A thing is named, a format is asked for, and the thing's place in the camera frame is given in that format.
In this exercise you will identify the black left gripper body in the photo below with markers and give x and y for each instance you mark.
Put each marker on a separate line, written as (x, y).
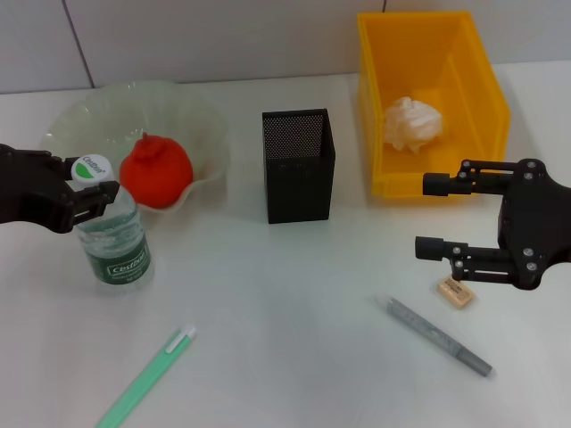
(27, 187)

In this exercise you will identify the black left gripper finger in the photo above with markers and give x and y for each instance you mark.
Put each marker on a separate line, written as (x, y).
(100, 194)
(60, 162)

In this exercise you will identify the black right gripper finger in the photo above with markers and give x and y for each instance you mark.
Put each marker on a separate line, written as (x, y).
(437, 185)
(428, 249)

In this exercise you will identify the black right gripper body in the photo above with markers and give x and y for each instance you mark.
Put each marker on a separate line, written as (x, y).
(535, 223)

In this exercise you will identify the white paper ball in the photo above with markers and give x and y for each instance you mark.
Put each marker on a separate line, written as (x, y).
(412, 122)

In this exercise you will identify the clear green-label water bottle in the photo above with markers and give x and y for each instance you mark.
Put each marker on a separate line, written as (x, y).
(118, 258)

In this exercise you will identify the small beige eraser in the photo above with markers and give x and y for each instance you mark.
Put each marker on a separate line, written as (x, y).
(455, 292)

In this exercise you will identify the grey pen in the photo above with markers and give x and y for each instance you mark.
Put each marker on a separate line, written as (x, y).
(437, 336)

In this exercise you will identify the pale green glass fruit plate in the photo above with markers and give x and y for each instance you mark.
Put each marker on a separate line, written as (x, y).
(187, 129)

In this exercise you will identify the black mesh pen holder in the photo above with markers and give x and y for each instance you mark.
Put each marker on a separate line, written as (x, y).
(299, 187)

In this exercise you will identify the green pen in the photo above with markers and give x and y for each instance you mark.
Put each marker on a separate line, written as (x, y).
(143, 379)

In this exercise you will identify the yellow plastic bin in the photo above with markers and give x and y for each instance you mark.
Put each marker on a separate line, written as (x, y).
(473, 111)

